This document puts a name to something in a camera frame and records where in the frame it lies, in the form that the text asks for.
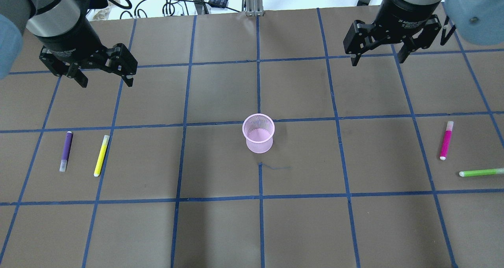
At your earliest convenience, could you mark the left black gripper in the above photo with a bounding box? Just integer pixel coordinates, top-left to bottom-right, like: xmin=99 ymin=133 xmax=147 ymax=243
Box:
xmin=39 ymin=22 xmax=137 ymax=88

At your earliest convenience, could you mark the pink mesh cup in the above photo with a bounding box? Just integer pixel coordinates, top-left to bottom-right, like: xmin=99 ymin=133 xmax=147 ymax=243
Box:
xmin=242 ymin=114 xmax=275 ymax=154

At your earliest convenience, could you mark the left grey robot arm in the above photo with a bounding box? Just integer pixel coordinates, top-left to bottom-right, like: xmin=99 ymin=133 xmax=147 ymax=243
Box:
xmin=0 ymin=0 xmax=137 ymax=88

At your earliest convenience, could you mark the purple pen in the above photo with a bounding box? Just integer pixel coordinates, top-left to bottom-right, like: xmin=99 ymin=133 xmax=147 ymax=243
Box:
xmin=59 ymin=131 xmax=73 ymax=172

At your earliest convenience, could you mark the yellow pen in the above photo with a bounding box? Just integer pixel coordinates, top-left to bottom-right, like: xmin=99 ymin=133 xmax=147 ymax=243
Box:
xmin=93 ymin=135 xmax=110 ymax=177

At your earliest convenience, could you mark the green pen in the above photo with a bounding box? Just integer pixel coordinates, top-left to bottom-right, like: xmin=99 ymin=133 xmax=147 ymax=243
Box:
xmin=459 ymin=168 xmax=504 ymax=177

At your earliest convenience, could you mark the black cable bundle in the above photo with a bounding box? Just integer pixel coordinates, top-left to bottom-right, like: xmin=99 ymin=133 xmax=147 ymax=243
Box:
xmin=120 ymin=0 xmax=241 ymax=19

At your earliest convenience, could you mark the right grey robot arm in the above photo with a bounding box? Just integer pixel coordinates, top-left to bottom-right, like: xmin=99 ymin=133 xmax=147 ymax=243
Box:
xmin=343 ymin=0 xmax=504 ymax=66

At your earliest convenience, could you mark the pink pen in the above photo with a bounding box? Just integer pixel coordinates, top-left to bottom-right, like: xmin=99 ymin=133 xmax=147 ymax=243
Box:
xmin=439 ymin=121 xmax=454 ymax=161

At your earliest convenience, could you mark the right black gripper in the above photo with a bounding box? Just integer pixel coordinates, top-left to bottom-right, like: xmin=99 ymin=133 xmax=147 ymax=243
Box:
xmin=343 ymin=0 xmax=442 ymax=67

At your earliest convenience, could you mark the aluminium frame post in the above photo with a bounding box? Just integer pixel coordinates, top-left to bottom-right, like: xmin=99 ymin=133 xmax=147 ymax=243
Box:
xmin=243 ymin=0 xmax=264 ymax=17

